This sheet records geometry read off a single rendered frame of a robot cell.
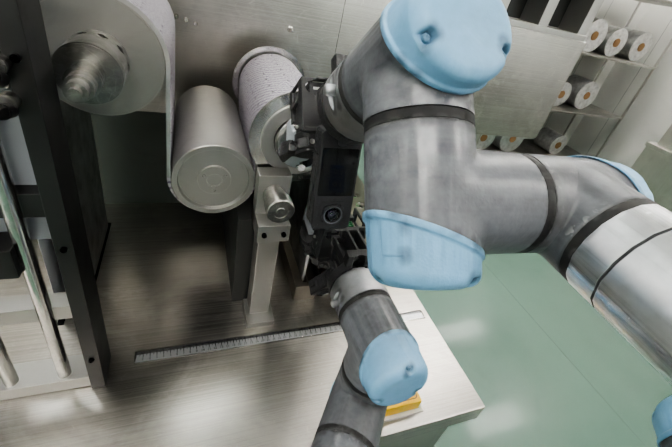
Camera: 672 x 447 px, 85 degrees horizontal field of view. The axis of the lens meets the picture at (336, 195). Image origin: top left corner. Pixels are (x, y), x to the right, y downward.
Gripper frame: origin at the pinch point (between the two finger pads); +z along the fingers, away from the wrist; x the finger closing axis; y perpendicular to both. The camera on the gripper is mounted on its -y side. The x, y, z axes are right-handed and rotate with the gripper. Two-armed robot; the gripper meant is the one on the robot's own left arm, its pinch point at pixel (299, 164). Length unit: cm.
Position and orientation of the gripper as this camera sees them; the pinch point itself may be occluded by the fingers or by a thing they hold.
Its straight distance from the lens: 53.6
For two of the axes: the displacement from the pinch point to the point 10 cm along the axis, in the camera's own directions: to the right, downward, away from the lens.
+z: -3.7, 1.0, 9.2
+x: -9.3, 0.1, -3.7
